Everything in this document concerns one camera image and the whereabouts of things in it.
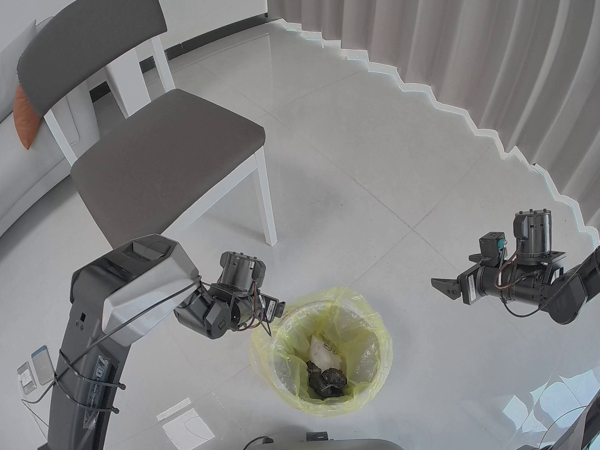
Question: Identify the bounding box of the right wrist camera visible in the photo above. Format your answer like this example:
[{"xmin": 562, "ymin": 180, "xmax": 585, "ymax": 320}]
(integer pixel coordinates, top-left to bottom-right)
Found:
[{"xmin": 470, "ymin": 232, "xmax": 509, "ymax": 271}]

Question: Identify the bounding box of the black plastic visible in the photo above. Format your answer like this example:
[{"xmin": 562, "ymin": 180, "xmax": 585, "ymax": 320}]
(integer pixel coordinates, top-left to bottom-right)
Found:
[{"xmin": 307, "ymin": 360, "xmax": 348, "ymax": 398}]

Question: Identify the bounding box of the yellow plastic bag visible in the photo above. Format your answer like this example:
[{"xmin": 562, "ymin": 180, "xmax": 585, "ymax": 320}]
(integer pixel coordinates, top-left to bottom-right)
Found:
[{"xmin": 252, "ymin": 286, "xmax": 393, "ymax": 416}]

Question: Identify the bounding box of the white trash bin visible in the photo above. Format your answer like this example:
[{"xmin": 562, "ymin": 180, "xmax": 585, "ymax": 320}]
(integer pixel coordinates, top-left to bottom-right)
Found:
[{"xmin": 265, "ymin": 300, "xmax": 383, "ymax": 404}]

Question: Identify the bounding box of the orange cushion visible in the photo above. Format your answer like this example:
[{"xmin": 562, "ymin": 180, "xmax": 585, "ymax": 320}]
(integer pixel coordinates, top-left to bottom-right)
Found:
[{"xmin": 13, "ymin": 82, "xmax": 43, "ymax": 150}]

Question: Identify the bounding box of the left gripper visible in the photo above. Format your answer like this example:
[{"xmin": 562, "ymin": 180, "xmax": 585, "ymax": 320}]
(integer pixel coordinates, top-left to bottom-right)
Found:
[{"xmin": 230, "ymin": 292, "xmax": 287, "ymax": 334}]

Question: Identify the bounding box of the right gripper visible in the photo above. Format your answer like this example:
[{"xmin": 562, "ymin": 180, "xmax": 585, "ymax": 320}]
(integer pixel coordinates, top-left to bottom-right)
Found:
[{"xmin": 431, "ymin": 263, "xmax": 549, "ymax": 306}]

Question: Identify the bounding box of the white printed wrapper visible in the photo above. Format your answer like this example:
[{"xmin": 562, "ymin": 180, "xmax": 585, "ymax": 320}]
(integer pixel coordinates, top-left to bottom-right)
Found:
[{"xmin": 308, "ymin": 335, "xmax": 345, "ymax": 369}]

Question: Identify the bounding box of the pale grey sofa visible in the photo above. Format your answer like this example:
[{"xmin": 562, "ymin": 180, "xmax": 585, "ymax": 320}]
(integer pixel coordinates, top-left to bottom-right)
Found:
[{"xmin": 0, "ymin": 17, "xmax": 101, "ymax": 238}]

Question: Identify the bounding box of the grey and white chair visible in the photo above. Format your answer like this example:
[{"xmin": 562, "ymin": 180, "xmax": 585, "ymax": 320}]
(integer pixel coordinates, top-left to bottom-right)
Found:
[{"xmin": 16, "ymin": 0, "xmax": 278, "ymax": 252}]

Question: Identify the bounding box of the pale grey curtain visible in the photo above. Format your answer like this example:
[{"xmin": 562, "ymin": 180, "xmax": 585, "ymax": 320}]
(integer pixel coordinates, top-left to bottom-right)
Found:
[{"xmin": 265, "ymin": 0, "xmax": 600, "ymax": 243}]

